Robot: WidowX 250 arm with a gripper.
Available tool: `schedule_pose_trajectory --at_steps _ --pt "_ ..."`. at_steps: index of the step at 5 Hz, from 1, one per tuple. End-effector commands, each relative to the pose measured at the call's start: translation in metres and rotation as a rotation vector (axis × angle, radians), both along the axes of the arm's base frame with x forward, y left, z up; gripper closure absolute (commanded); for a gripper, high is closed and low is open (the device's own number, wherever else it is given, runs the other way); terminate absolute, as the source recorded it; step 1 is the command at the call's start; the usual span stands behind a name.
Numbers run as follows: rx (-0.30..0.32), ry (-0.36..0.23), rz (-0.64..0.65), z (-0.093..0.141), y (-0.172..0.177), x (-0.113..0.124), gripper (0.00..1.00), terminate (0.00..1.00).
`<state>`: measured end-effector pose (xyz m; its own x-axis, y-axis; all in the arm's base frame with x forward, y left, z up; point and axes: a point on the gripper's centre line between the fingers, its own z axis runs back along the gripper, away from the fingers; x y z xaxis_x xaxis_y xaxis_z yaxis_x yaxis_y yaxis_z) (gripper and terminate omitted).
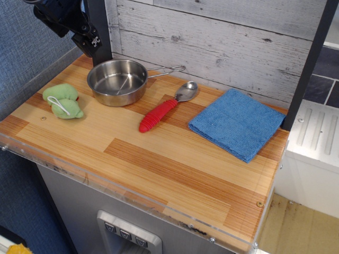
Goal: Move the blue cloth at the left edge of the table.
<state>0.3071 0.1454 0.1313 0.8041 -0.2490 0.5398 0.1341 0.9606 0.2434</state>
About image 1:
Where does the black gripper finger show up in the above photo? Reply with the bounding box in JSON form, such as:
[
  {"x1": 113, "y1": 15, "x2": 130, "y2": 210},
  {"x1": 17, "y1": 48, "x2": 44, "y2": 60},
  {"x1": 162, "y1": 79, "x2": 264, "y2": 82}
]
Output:
[{"x1": 72, "y1": 34, "x2": 102, "y2": 57}]

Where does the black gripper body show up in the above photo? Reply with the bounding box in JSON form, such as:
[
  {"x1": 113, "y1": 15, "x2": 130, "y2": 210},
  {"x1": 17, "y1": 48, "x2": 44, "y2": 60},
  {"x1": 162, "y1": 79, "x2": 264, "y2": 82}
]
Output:
[{"x1": 33, "y1": 0, "x2": 99, "y2": 39}]

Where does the blue cloth napkin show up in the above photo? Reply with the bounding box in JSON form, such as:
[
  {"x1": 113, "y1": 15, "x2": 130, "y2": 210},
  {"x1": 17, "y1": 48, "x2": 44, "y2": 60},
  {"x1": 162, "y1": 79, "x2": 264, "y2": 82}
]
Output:
[{"x1": 188, "y1": 89, "x2": 286, "y2": 163}]

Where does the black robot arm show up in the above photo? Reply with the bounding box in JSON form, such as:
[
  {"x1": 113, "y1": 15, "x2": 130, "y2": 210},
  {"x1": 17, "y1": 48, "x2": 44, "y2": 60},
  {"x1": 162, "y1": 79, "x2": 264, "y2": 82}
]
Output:
[{"x1": 26, "y1": 0, "x2": 102, "y2": 58}]

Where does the yellow object at corner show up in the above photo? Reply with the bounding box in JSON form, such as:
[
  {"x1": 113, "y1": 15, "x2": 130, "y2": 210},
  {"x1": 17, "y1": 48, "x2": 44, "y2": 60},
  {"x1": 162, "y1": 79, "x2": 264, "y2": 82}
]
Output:
[{"x1": 6, "y1": 244, "x2": 33, "y2": 254}]

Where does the stainless steel pot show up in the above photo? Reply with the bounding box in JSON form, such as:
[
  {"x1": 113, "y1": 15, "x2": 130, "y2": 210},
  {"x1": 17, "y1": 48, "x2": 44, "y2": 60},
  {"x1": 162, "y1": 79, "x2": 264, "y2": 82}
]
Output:
[{"x1": 87, "y1": 59, "x2": 186, "y2": 107}]

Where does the green plush toy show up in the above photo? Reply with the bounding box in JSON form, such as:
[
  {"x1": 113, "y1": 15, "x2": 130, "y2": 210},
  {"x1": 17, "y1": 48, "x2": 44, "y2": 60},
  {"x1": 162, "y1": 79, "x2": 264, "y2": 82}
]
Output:
[{"x1": 42, "y1": 83, "x2": 84, "y2": 119}]

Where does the clear acrylic table edge guard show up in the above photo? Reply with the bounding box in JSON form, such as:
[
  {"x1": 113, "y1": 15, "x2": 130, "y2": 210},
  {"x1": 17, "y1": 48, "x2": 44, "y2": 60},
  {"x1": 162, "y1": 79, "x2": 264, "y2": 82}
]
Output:
[{"x1": 1, "y1": 128, "x2": 288, "y2": 253}]

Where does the silver control panel with buttons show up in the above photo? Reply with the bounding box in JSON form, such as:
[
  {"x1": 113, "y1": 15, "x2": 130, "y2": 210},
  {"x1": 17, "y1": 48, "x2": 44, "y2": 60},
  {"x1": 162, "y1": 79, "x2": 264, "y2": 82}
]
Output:
[{"x1": 96, "y1": 210, "x2": 163, "y2": 253}]

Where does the dark left vertical post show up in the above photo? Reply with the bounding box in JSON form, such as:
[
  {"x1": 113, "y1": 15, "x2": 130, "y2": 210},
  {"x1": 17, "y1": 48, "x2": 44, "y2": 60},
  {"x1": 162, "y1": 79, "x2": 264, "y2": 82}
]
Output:
[{"x1": 83, "y1": 0, "x2": 112, "y2": 66}]

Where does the dark vertical post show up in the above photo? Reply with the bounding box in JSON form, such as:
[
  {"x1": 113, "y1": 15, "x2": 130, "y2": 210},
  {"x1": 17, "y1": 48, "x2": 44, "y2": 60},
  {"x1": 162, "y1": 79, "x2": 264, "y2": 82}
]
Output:
[
  {"x1": 281, "y1": 0, "x2": 338, "y2": 131},
  {"x1": 83, "y1": 0, "x2": 112, "y2": 66}
]

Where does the red handled metal spoon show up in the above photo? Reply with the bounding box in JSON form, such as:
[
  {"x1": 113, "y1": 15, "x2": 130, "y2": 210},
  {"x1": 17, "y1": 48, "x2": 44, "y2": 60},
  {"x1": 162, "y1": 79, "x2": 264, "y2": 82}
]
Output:
[{"x1": 139, "y1": 81, "x2": 198, "y2": 133}]

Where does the dark right vertical post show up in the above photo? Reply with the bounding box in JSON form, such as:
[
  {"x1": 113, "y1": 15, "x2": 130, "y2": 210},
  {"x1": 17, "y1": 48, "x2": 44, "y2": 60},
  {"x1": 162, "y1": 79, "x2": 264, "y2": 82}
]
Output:
[{"x1": 281, "y1": 0, "x2": 338, "y2": 131}]

